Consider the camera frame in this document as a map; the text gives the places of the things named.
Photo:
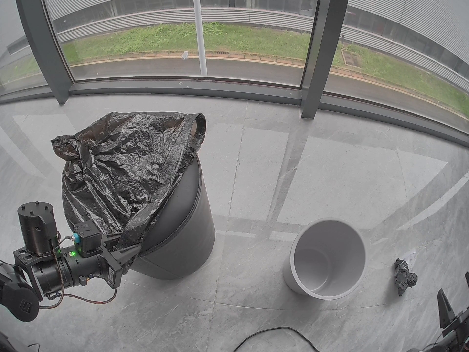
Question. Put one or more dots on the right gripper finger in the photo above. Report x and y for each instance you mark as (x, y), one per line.
(467, 282)
(445, 308)

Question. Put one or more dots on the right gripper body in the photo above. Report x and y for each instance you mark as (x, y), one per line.
(460, 325)

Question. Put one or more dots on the crumpled black plastic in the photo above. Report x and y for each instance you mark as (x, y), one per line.
(404, 275)

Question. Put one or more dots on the window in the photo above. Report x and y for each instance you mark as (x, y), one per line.
(322, 50)

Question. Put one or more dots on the dark grey round chair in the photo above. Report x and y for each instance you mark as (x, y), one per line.
(183, 226)

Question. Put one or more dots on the white trash bin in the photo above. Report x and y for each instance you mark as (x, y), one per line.
(329, 259)

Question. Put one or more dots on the black plastic bag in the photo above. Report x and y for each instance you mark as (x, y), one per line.
(121, 160)

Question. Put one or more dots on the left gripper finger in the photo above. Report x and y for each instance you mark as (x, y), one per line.
(113, 241)
(124, 256)

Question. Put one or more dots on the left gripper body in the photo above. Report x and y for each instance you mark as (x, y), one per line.
(86, 268)

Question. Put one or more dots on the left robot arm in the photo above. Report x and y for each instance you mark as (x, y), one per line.
(35, 229)

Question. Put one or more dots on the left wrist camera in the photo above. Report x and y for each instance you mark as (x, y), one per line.
(88, 238)

